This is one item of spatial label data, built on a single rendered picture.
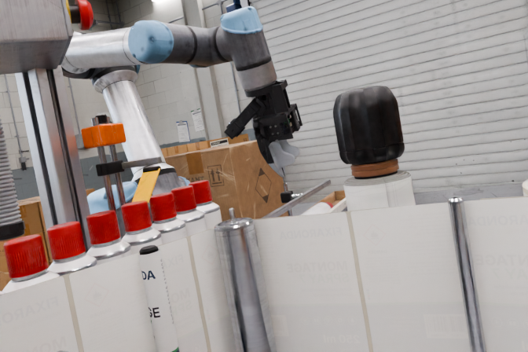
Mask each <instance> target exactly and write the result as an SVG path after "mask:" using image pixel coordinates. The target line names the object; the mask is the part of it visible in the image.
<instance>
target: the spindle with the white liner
mask: <svg viewBox="0 0 528 352"><path fill-rule="evenodd" d="M333 119H334V124H335V132H336V137H337V142H338V147H339V156H340V158H341V160H342V161H343V162H344V163H345V164H352V165H351V166H350V168H351V170H352V171H351V174H352V175H353V177H351V178H348V179H347V180H346V181H345V182H344V183H343V187H344V191H345V195H346V205H347V211H358V210H365V209H373V208H381V207H401V206H412V205H416V203H415V199H414V195H413V185H412V178H411V174H410V173H409V172H407V171H404V170H398V169H399V166H398V159H396V158H398V157H400V156H402V154H403V152H404V150H405V145H404V142H403V141H404V140H403V135H402V125H401V120H400V115H399V110H398V102H397V100H396V98H395V96H394V95H393V93H392V92H391V90H390V89H389V88H388V87H387V86H367V87H362V88H358V89H354V90H349V91H347V92H344V93H341V94H340V95H338V96H337V98H336V99H335V104H334V107H333Z"/></svg>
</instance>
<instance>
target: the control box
mask: <svg viewBox="0 0 528 352"><path fill-rule="evenodd" d="M73 33H74V31H73V29H72V19H71V14H70V9H69V4H68V0H0V75H4V74H14V73H22V72H28V71H29V70H31V69H34V68H45V69H49V71H51V70H52V69H57V67H58V65H62V62H63V60H64V57H65V54H66V53H67V51H68V47H69V45H70V43H71V40H72V37H73Z"/></svg>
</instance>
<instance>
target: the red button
mask: <svg viewBox="0 0 528 352"><path fill-rule="evenodd" d="M69 9H70V14H71V23H72V24H78V26H79V29H80V30H89V29H90V27H91V26H92V25H93V22H94V15H93V10H92V7H91V4H90V3H89V2H88V1H87V0H75V4H74V5H69Z"/></svg>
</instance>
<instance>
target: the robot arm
mask: <svg viewBox="0 0 528 352"><path fill-rule="evenodd" d="M220 21H221V25H220V26H217V27H212V28H201V27H191V26H185V25H179V24H168V23H162V22H159V21H157V20H140V21H138V22H136V23H135V24H134V26H133V27H126V28H120V29H115V30H110V31H100V32H94V33H82V32H76V31H74V33H73V37H72V40H71V43H70V45H69V47H68V51H67V53H66V54H65V57H64V60H63V62H62V65H61V68H62V72H63V76H65V77H68V78H72V79H90V80H91V82H92V84H93V88H94V89H95V90H96V91H97V92H98V93H101V94H103V96H104V99H105V102H106V104H107V106H108V110H109V112H110V115H111V117H112V120H113V123H122V124H123V127H124V131H125V135H126V142H125V143H122V146H123V149H124V152H125V153H126V157H127V159H128V162H129V161H134V160H143V159H148V158H152V157H157V156H161V160H162V163H158V164H153V165H148V166H142V167H133V168H131V170H132V172H133V175H134V177H133V179H132V181H127V182H123V190H124V194H125V198H126V203H127V204H128V203H132V200H133V198H134V194H135V192H136V190H137V187H138V184H139V181H140V179H141V176H142V173H143V168H146V167H156V166H161V171H160V172H159V175H158V178H157V179H156V183H155V186H154V189H153V191H152V196H154V195H156V194H160V193H171V190H172V189H175V188H178V187H182V186H188V185H189V183H190V181H189V180H186V178H183V177H178V175H177V173H176V170H175V169H174V167H172V166H170V165H168V164H166V161H165V159H164V157H163V153H162V152H161V149H160V146H159V144H158V141H157V139H156V136H155V134H154V131H153V129H152V126H151V123H150V122H149V118H148V116H147V114H146V111H145V108H144V106H143V104H142V102H141V98H140V96H139V94H138V91H137V88H136V86H135V82H136V81H137V79H138V72H139V70H140V64H189V65H190V66H191V67H193V68H207V67H210V66H212V65H216V64H223V63H227V62H231V61H233V62H234V64H235V67H236V71H237V74H238V76H239V79H240V84H241V86H242V88H243V89H244V92H245V94H246V97H255V98H254V99H253V100H252V101H251V102H250V104H249V105H248V106H247V107H246V108H245V109H244V110H243V111H242V112H241V113H240V114H239V115H238V116H237V118H236V119H233V120H232V121H230V122H229V125H228V126H227V127H226V128H227V129H226V130H225V131H224V133H225V134H227V135H228V136H229V137H230V138H231V139H232V140H233V139H234V138H235V137H238V136H239V134H242V133H243V130H244V129H245V126H246V125H247V124H248V122H249V121H250V120H251V119H252V118H253V128H254V132H255V138H256V140H257V142H258V147H259V150H260V152H261V154H262V156H263V158H264V159H265V161H266V162H267V163H268V164H269V165H270V166H271V168H272V169H273V170H274V171H275V172H276V173H278V174H279V175H280V176H281V177H284V176H285V167H286V166H287V165H289V164H292V163H294V162H295V157H296V156H298V155H299V148H297V147H295V146H293V145H290V144H288V142H287V139H292V138H293V135H292V134H293V133H294V132H295V131H299V129H300V127H301V126H302V125H303V124H302V120H301V118H300V115H299V110H298V107H297V104H296V103H295V104H290V102H289V99H288V94H287V91H286V89H285V88H286V87H287V86H288V83H287V80H286V79H284V80H280V81H277V74H276V72H275V68H274V66H273V62H272V58H271V56H270V51H269V48H268V45H267V42H266V37H265V35H264V32H263V26H262V24H261V22H260V19H259V15H258V14H257V11H256V9H255V8H254V7H252V6H248V7H244V8H242V9H237V10H234V11H232V12H229V13H226V14H223V15H222V16H221V17H220ZM295 110H296V111H297V115H298V117H299V121H298V117H297V115H296V112H295ZM112 191H113V196H114V201H115V208H116V212H117V216H118V220H119V228H120V232H121V237H122V238H123V237H124V236H125V235H126V234H125V230H124V225H123V218H122V214H121V210H120V205H119V197H118V193H117V189H116V185H112ZM87 199H88V204H89V208H90V214H94V213H97V212H101V211H109V209H108V201H107V196H106V192H105V188H103V189H98V190H97V191H95V192H92V193H91V194H90V195H89V196H88V197H87Z"/></svg>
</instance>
